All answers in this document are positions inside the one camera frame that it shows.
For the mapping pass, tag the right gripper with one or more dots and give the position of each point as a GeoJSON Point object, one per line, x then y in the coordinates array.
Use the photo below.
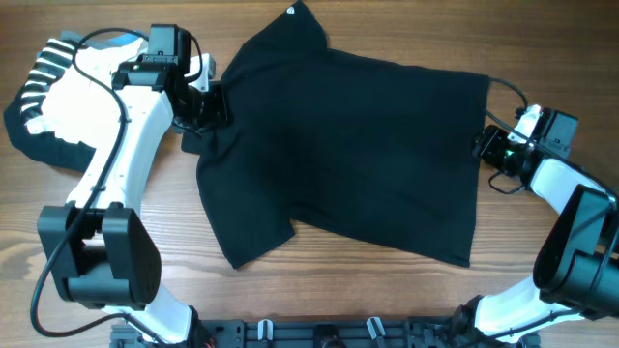
{"type": "Point", "coordinates": [490, 142]}

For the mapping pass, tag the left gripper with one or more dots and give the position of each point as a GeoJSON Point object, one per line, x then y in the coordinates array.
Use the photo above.
{"type": "Point", "coordinates": [221, 114]}

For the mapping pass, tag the black t-shirt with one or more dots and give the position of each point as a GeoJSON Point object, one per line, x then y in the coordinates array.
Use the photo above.
{"type": "Point", "coordinates": [367, 149]}

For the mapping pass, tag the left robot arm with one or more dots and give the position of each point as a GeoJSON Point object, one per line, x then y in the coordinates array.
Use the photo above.
{"type": "Point", "coordinates": [120, 101]}

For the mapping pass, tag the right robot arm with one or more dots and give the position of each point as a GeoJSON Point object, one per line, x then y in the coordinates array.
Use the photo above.
{"type": "Point", "coordinates": [575, 275]}

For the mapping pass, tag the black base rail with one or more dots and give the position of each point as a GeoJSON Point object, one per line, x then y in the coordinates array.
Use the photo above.
{"type": "Point", "coordinates": [413, 332]}

